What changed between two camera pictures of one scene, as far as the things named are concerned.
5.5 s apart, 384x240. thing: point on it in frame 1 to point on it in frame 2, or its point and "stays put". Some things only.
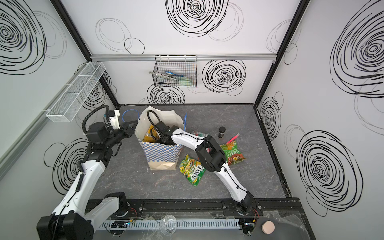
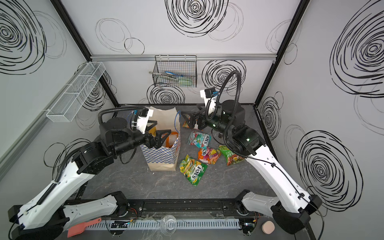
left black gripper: x=127 y=130 to x=151 y=140
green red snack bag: x=232 y=153 stays put
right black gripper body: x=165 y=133 to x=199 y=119
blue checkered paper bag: x=159 y=156 stays put
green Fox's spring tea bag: x=192 y=168 stays put
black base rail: x=197 y=208 stays put
